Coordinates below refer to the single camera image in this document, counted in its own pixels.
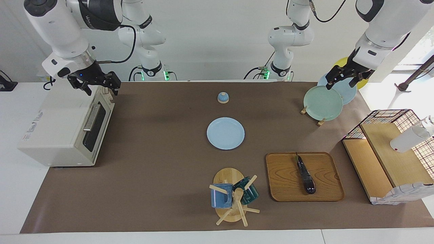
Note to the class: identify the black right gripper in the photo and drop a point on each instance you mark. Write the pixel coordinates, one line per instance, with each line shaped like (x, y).
(88, 74)

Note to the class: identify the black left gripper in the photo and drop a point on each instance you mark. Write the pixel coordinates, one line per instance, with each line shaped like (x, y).
(356, 66)

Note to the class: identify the toaster oven glass door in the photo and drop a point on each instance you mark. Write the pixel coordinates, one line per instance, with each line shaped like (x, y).
(101, 125)

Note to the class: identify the dark purple eggplant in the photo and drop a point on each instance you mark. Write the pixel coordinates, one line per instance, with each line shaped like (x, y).
(307, 178)

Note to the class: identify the small light blue plate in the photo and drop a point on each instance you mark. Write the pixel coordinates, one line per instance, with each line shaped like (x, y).
(225, 134)

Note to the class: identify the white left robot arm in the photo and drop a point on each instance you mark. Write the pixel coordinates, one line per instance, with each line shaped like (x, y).
(383, 30)

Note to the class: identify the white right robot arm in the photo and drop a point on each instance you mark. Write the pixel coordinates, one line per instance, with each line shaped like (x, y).
(61, 30)

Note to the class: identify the beige oven knob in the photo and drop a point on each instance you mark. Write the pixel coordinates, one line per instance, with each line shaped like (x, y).
(104, 92)
(109, 99)

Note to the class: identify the beige toaster oven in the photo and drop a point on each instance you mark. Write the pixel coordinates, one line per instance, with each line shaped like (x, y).
(54, 118)

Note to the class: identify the large light blue plate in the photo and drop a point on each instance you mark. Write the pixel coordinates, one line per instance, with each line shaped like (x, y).
(349, 93)

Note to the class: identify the yellow plate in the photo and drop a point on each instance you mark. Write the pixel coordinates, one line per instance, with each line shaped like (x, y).
(340, 62)

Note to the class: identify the pale green plate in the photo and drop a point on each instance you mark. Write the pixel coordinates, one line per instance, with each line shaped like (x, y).
(322, 103)

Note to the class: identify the wooden plate rack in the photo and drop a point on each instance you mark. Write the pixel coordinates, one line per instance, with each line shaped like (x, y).
(321, 122)

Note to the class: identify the white power strip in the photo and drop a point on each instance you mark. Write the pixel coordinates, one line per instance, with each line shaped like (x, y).
(43, 77)

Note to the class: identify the dark tripod pole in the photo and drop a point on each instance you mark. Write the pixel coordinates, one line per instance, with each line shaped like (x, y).
(415, 75)

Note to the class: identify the white cylindrical bottle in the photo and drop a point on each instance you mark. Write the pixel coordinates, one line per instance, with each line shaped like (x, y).
(407, 140)

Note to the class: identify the wooden two-tier shelf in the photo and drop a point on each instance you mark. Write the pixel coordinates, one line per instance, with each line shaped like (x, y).
(383, 162)

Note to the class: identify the rectangular wooden tray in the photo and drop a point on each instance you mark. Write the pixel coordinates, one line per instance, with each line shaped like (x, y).
(325, 189)

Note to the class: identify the folded white cloth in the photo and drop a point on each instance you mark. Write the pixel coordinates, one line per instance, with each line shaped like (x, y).
(403, 195)

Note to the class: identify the dark green mug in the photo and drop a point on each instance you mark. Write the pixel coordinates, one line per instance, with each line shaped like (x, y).
(249, 193)

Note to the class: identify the wooden mug tree stand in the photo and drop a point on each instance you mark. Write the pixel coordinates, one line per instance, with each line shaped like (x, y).
(227, 176)

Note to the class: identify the blue mug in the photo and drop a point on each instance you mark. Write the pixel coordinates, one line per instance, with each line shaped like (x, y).
(220, 200)

